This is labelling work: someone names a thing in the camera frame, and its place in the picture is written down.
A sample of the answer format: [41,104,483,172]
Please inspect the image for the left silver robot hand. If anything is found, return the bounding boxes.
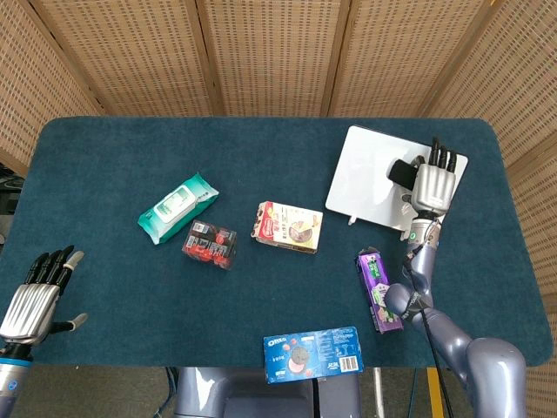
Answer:
[0,245,89,347]

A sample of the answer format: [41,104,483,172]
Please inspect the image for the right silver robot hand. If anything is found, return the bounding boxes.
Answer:
[402,137,459,217]

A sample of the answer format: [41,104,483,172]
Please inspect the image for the black felt whiteboard eraser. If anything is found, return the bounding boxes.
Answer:
[388,158,419,191]

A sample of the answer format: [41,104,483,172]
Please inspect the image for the white magnetic whiteboard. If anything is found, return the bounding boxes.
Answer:
[325,125,469,232]

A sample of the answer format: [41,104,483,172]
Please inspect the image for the dark blue table cloth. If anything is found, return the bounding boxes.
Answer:
[0,116,554,369]

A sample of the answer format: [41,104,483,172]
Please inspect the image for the purple toothpaste box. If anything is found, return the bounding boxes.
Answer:
[356,246,405,335]

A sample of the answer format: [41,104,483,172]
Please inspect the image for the dark background equipment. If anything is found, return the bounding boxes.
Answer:
[0,163,26,245]

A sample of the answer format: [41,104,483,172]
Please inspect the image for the red and white biscuit box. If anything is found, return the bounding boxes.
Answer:
[250,200,325,254]

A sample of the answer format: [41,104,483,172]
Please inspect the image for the green wet wipes pack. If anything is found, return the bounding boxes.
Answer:
[137,172,220,246]

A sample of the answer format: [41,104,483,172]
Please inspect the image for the clear box of red cups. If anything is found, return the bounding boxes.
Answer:
[181,219,238,272]

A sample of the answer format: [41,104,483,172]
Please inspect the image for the woven rattan folding screen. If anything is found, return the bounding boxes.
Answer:
[0,0,557,418]

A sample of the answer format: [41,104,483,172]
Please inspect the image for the blue Oreo cookie box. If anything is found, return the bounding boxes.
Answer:
[262,326,365,385]

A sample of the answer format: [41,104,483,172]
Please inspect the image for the white table leg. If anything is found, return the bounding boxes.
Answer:
[372,367,382,418]

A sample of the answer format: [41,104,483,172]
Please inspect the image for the grey-blue robot torso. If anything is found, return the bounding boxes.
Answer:
[173,367,362,418]

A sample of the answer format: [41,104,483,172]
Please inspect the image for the thin multicolour wrist wires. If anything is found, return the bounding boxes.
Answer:
[424,217,441,249]

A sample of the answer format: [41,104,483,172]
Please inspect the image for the blue floor cable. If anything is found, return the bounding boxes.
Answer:
[156,367,176,415]

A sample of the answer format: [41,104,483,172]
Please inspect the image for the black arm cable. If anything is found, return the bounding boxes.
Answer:
[402,243,453,418]

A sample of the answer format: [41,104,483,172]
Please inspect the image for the yellow post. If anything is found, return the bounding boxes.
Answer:
[426,367,445,418]

